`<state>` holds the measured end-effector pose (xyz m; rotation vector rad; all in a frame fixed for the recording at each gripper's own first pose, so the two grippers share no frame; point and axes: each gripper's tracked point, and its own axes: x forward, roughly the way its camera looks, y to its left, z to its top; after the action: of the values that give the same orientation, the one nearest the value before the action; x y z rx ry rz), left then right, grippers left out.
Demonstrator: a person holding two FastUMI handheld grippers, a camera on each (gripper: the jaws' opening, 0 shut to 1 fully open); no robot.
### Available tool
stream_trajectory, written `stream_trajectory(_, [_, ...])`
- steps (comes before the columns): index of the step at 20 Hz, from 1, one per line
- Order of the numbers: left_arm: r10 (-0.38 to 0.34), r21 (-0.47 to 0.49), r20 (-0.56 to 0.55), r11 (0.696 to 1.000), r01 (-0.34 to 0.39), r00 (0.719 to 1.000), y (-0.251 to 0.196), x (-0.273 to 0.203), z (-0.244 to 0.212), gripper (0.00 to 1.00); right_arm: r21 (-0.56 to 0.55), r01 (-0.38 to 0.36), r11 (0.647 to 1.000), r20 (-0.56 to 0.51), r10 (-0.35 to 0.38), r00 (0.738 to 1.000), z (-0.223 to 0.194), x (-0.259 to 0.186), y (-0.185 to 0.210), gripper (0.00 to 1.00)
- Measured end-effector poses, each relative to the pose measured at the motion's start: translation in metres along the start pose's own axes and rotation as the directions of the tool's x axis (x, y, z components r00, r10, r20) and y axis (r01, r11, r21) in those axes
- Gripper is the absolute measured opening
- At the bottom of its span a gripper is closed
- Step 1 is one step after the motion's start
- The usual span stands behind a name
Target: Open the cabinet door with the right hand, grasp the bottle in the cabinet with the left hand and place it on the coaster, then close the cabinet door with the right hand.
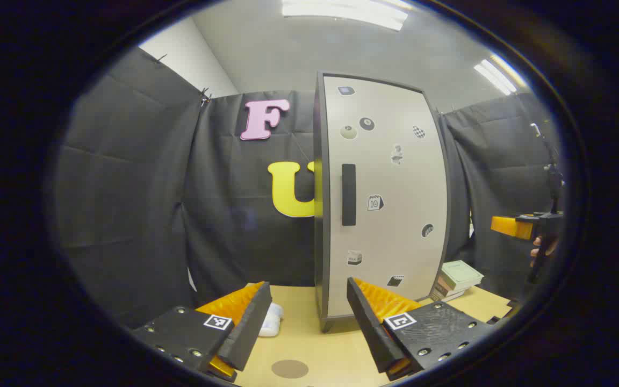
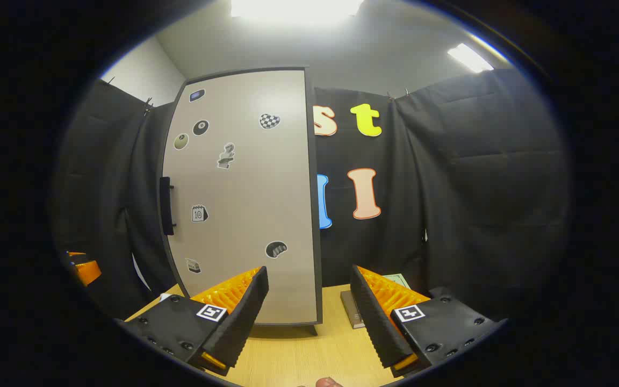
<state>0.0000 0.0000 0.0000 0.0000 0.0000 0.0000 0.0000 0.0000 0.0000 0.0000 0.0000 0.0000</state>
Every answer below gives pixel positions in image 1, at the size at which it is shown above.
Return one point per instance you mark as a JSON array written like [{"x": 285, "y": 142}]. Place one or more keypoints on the brown book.
[{"x": 444, "y": 286}]

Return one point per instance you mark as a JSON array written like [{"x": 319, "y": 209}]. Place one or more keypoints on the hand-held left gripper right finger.
[{"x": 371, "y": 333}]

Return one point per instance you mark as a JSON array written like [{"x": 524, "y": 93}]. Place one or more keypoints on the light grey cabinet door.
[{"x": 395, "y": 242}]

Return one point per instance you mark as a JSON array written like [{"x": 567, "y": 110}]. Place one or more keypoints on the white plastic object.
[{"x": 273, "y": 322}]

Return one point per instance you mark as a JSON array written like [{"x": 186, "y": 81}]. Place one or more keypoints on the black binder clip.
[{"x": 205, "y": 97}]

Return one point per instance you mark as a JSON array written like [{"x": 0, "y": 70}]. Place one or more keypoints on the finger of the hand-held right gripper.
[{"x": 508, "y": 226}]

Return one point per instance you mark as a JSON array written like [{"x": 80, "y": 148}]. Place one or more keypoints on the grey book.
[{"x": 441, "y": 295}]

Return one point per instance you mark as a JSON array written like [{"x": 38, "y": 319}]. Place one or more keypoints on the dark grey cabinet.
[{"x": 318, "y": 215}]

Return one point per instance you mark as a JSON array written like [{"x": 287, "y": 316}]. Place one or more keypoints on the black backdrop cloth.
[{"x": 127, "y": 188}]

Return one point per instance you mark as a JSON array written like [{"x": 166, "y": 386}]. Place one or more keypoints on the round brown coaster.
[{"x": 289, "y": 368}]

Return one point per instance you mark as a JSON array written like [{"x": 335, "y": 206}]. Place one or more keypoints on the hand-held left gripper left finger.
[{"x": 247, "y": 333}]

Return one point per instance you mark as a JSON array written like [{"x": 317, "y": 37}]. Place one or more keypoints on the dark metal stand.
[{"x": 555, "y": 177}]

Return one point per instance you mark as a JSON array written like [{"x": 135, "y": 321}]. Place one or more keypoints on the pale green book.
[{"x": 460, "y": 274}]

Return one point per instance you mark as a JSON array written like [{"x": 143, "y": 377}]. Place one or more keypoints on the narrow ceiling light panel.
[{"x": 497, "y": 75}]

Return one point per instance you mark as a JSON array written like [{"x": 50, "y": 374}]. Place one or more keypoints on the large ceiling light panel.
[{"x": 342, "y": 13}]

